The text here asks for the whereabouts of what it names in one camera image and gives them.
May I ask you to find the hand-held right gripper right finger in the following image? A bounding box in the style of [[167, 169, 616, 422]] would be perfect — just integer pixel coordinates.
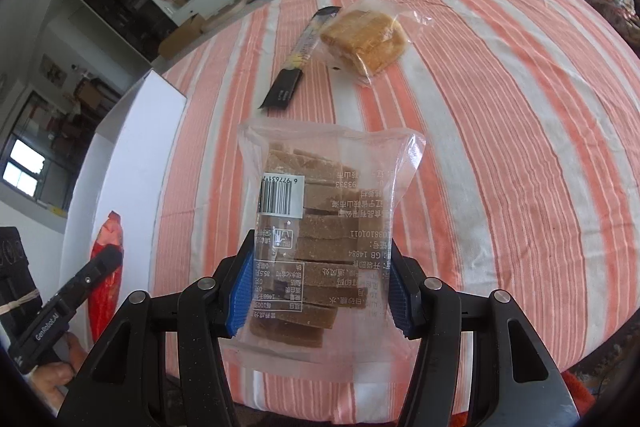
[[387, 241, 573, 427]]

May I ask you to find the bread in clear bag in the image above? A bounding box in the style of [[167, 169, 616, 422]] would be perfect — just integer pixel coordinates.
[[319, 1, 433, 85]]

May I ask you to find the person's left hand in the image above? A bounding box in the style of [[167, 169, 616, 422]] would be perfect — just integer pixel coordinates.
[[27, 332, 88, 408]]

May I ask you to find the small side window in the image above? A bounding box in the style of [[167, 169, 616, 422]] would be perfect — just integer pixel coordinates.
[[0, 139, 45, 198]]

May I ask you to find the orange striped blanket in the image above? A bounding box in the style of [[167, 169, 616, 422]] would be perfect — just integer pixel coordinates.
[[150, 0, 640, 408]]

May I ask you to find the red snack packet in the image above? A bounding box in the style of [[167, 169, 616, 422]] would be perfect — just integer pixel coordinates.
[[89, 211, 125, 344]]

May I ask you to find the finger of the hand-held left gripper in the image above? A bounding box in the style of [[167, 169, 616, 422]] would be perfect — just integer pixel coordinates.
[[9, 246, 124, 369]]

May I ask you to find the black stick snack packet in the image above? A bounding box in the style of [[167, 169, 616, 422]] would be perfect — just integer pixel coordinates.
[[258, 7, 342, 110]]

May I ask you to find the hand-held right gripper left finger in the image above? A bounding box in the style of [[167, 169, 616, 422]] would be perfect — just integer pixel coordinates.
[[57, 231, 256, 427]]

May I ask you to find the cardboard box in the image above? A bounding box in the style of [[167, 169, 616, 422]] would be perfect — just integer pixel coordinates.
[[159, 14, 206, 58]]

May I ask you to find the orange cloth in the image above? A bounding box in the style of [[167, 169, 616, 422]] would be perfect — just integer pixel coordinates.
[[562, 372, 598, 427]]

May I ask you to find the clear bag of brown cakes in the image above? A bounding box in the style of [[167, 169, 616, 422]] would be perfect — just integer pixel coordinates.
[[236, 119, 428, 370]]

